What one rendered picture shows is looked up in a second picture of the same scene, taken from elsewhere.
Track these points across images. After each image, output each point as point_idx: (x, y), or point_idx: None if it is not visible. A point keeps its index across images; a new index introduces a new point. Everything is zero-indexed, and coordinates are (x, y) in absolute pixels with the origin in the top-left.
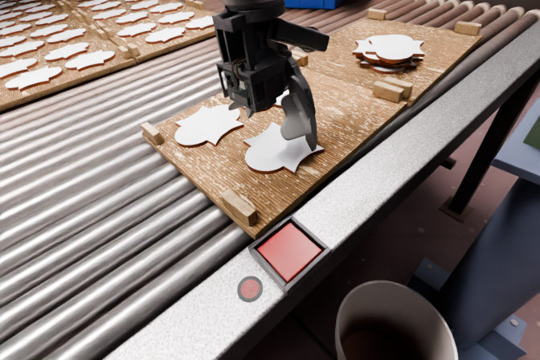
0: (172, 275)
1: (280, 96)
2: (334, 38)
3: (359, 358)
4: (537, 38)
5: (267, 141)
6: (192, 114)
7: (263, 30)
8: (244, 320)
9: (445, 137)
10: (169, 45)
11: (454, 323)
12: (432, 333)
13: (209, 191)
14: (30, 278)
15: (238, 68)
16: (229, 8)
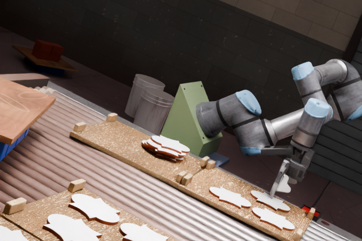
0: (338, 235)
1: (232, 192)
2: (129, 157)
3: None
4: (102, 110)
5: (272, 203)
6: (267, 225)
7: (299, 150)
8: (333, 225)
9: (223, 169)
10: (170, 238)
11: None
12: None
13: (308, 222)
14: None
15: (309, 164)
16: (310, 147)
